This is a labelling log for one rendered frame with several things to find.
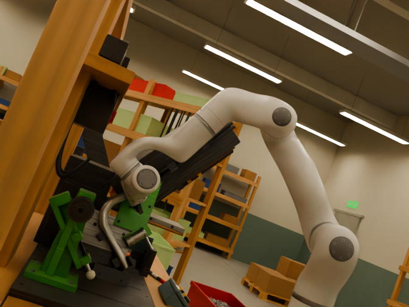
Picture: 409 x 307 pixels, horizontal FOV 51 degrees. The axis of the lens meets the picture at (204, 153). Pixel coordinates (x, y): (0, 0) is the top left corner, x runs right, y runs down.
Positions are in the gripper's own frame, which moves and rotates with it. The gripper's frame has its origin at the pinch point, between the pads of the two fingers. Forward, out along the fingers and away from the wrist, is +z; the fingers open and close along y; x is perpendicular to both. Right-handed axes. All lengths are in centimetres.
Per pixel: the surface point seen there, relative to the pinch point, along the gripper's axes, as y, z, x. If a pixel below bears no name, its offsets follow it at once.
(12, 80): 382, 803, -45
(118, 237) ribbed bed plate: -12.6, 4.9, 8.3
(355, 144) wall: -73, 713, -747
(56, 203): 4.1, -24.2, 24.9
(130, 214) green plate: -7.0, 2.7, 1.6
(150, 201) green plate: -5.8, 2.7, -7.1
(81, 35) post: 31, -67, 10
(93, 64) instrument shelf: 35, -39, 2
